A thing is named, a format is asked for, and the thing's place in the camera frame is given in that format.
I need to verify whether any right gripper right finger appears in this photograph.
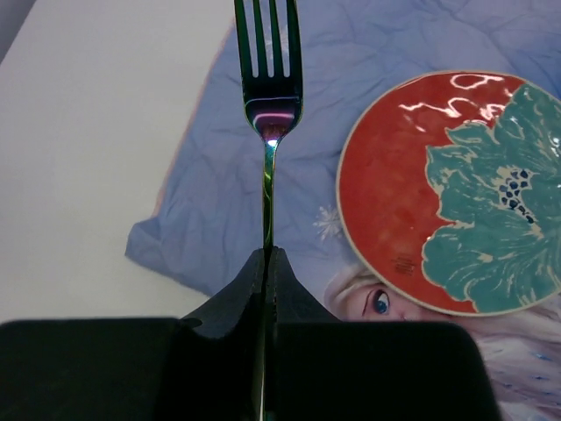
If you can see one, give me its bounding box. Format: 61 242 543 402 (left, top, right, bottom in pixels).
265 247 351 420

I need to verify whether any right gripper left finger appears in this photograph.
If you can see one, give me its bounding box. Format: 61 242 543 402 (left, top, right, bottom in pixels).
166 249 266 420

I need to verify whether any red and teal plate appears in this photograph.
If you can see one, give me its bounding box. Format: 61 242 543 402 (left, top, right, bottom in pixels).
337 70 560 317

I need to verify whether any iridescent fork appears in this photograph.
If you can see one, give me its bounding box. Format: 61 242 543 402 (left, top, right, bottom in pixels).
234 1 303 420

